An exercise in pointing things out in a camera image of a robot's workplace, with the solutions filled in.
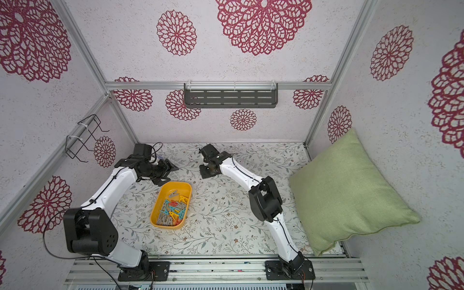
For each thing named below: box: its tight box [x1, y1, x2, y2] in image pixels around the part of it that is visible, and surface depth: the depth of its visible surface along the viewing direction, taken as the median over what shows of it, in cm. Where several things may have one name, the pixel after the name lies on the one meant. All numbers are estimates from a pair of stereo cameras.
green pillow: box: [289, 128, 420, 257], surface depth 70 cm
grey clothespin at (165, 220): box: [157, 213, 173, 226], surface depth 87 cm
